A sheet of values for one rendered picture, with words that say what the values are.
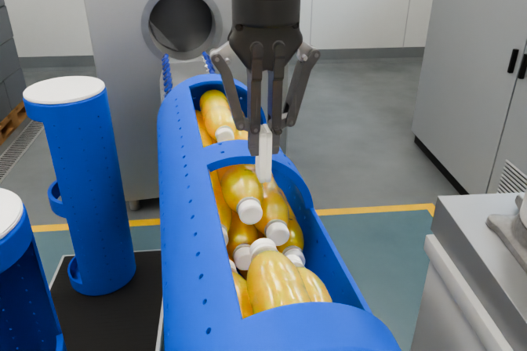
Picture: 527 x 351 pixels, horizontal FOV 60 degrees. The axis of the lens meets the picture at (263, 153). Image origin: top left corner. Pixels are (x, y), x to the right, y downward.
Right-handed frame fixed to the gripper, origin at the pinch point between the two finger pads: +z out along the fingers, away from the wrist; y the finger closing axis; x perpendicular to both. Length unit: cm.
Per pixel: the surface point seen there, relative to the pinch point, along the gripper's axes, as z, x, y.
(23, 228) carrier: 33, -37, 44
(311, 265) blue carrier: 29.6, -10.7, -11.8
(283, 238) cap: 22.1, -10.0, -6.0
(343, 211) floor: 131, -164, -87
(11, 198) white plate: 30, -45, 47
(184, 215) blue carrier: 13.6, -7.7, 10.3
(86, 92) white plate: 30, -113, 39
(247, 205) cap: 14.4, -9.9, 0.3
